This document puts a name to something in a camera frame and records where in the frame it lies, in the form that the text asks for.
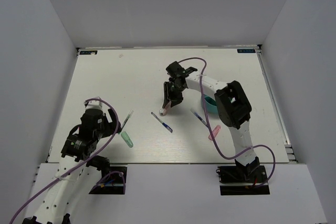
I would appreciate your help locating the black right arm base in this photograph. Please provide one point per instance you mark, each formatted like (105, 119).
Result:
(232, 183)

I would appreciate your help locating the corner label sticker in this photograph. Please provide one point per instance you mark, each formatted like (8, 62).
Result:
(88, 52)
(246, 51)

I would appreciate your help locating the mint green correction pen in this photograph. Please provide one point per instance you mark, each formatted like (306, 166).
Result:
(127, 139)

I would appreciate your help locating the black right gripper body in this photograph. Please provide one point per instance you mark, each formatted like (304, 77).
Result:
(175, 92)

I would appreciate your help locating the right corner label sticker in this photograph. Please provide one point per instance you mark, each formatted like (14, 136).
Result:
(246, 51)

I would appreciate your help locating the blue clear gel pen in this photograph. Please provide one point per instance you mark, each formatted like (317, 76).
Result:
(199, 117)

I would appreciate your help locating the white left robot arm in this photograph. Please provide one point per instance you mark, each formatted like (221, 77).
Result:
(80, 169)

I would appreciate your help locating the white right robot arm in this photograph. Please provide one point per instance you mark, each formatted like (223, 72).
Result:
(233, 109)

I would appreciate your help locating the pink white small stapler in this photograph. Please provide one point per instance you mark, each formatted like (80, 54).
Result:
(165, 108)

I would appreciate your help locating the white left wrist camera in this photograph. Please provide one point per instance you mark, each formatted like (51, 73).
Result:
(94, 104)

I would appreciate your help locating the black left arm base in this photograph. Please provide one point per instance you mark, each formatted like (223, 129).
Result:
(112, 181)

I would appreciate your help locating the blue clear ballpoint pen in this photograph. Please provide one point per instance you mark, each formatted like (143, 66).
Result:
(161, 122)

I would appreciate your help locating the green clear gel pen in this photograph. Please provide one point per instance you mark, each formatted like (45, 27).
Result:
(126, 120)

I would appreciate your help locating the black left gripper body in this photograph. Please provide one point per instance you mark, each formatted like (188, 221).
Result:
(106, 129)

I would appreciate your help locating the pink correction pen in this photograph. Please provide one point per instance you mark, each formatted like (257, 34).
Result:
(215, 132)

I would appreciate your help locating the left corner label sticker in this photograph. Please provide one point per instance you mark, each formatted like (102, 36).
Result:
(88, 52)

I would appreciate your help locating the teal round divided organizer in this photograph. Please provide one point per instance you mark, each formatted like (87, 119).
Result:
(210, 105)

